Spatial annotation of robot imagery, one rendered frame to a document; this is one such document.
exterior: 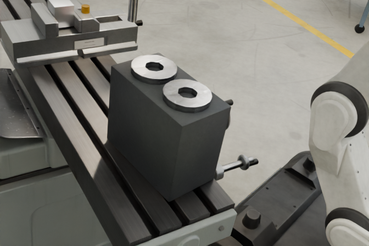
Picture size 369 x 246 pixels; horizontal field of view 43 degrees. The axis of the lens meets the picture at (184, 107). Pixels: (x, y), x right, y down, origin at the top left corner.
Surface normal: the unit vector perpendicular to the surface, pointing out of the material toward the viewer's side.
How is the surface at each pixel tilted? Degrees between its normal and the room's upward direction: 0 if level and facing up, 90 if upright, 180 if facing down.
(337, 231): 90
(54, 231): 90
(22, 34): 0
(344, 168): 90
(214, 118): 90
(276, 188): 0
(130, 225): 0
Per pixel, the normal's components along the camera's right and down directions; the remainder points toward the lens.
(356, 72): -0.65, 0.36
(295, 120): 0.15, -0.80
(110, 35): 0.51, 0.56
